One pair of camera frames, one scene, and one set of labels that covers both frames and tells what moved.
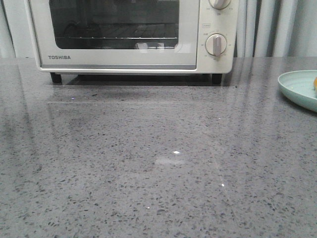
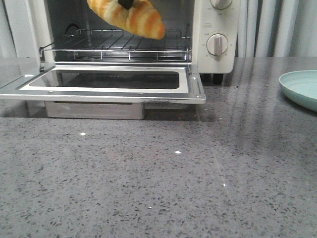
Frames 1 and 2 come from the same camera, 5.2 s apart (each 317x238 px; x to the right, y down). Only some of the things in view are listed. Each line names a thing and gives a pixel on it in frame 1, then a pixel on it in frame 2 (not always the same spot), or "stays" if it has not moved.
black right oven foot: [216, 78] stays
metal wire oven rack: [147, 30] -> [115, 45]
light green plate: [298, 86] stays
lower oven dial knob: [216, 44] stays
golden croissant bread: [315, 84] -> [141, 19]
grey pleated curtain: [265, 29] stays
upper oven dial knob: [219, 4] stays
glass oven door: [116, 34] -> [177, 83]
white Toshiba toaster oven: [134, 36] stays
